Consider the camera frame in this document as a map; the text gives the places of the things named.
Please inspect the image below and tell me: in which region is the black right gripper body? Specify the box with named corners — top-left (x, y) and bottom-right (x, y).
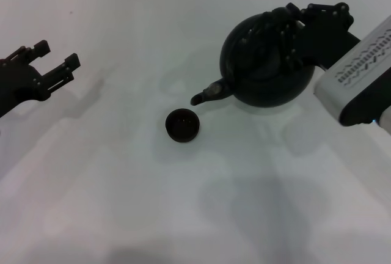
top-left (293, 21), bottom-right (363, 72)

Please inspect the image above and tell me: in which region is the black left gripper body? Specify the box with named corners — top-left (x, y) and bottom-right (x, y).
top-left (0, 58), bottom-right (49, 119)

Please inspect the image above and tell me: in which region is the dark round teapot with handle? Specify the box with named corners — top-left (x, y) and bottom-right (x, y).
top-left (189, 6), bottom-right (316, 108)

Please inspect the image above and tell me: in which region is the small dark teacup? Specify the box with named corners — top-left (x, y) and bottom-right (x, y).
top-left (165, 108), bottom-right (202, 144)

